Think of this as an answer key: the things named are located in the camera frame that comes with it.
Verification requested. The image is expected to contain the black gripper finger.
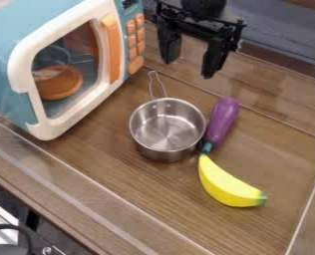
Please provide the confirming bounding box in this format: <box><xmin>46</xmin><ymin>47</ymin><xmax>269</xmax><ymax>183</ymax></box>
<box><xmin>201</xmin><ymin>38</ymin><xmax>228</xmax><ymax>79</ymax></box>
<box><xmin>157</xmin><ymin>17</ymin><xmax>181</xmax><ymax>64</ymax></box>

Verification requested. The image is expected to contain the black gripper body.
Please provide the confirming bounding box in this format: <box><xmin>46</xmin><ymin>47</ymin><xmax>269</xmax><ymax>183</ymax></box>
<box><xmin>157</xmin><ymin>1</ymin><xmax>247</xmax><ymax>51</ymax></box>

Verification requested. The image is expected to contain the yellow toy banana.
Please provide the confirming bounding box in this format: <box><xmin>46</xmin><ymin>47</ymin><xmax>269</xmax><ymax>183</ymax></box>
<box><xmin>198</xmin><ymin>154</ymin><xmax>267</xmax><ymax>207</ymax></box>

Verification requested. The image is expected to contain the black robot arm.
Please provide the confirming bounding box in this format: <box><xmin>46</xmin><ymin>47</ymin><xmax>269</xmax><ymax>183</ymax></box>
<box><xmin>156</xmin><ymin>0</ymin><xmax>247</xmax><ymax>79</ymax></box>

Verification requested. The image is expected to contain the silver metal pot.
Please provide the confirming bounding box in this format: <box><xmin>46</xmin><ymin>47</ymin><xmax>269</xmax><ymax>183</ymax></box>
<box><xmin>129</xmin><ymin>71</ymin><xmax>206</xmax><ymax>162</ymax></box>

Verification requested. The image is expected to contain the purple toy eggplant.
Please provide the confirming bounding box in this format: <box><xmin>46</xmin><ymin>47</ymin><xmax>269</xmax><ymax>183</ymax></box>
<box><xmin>201</xmin><ymin>97</ymin><xmax>240</xmax><ymax>153</ymax></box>

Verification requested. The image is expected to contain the blue white toy microwave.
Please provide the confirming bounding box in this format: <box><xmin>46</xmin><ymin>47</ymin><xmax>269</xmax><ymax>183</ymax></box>
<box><xmin>0</xmin><ymin>0</ymin><xmax>146</xmax><ymax>140</ymax></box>

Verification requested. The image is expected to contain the orange plate in microwave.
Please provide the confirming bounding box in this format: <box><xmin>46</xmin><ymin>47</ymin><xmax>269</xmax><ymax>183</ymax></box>
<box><xmin>33</xmin><ymin>65</ymin><xmax>83</xmax><ymax>101</ymax></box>

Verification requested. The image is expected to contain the black cable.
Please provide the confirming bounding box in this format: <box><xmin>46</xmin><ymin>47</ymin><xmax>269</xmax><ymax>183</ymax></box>
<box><xmin>0</xmin><ymin>223</ymin><xmax>33</xmax><ymax>255</ymax></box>

